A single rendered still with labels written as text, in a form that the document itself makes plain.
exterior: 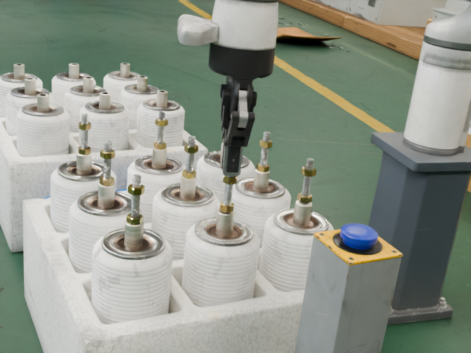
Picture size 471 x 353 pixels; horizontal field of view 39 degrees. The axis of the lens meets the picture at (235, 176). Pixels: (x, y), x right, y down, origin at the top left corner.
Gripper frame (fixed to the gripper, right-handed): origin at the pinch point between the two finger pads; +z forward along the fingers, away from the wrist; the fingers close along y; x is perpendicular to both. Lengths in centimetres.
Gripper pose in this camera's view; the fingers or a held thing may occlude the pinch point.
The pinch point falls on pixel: (231, 158)
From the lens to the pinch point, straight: 81.6
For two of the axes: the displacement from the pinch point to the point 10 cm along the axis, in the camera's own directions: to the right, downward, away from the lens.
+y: -1.2, -3.8, 9.2
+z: -0.9, 9.3, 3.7
